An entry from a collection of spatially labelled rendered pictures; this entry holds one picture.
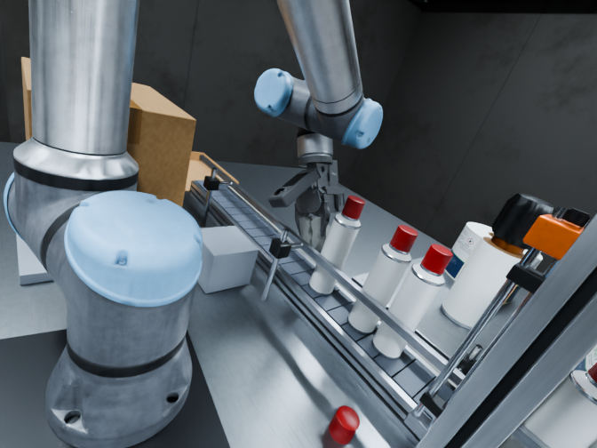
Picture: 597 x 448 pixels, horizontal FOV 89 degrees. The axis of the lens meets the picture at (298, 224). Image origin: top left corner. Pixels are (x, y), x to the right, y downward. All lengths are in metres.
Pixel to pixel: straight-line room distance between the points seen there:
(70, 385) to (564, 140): 3.01
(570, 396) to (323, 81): 0.46
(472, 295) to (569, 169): 2.31
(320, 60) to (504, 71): 2.97
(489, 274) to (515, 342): 0.43
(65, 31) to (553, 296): 0.45
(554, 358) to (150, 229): 0.35
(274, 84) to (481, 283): 0.56
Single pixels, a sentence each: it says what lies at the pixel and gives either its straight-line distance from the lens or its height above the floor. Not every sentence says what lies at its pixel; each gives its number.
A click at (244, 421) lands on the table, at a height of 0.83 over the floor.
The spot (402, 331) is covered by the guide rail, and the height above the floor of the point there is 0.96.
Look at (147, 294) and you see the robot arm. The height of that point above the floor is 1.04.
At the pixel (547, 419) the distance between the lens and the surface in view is 0.51.
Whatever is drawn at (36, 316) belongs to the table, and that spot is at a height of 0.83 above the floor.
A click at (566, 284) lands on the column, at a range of 0.30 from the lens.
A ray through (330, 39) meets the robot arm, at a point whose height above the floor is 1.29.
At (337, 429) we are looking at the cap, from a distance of 0.49.
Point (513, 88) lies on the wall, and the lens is 3.25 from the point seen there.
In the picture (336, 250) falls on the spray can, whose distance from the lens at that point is 0.57.
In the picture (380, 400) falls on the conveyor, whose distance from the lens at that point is 0.57.
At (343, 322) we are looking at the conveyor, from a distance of 0.59.
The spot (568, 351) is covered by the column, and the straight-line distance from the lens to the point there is 0.31.
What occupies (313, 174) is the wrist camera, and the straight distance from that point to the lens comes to 0.62.
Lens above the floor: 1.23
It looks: 23 degrees down
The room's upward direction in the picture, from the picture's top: 19 degrees clockwise
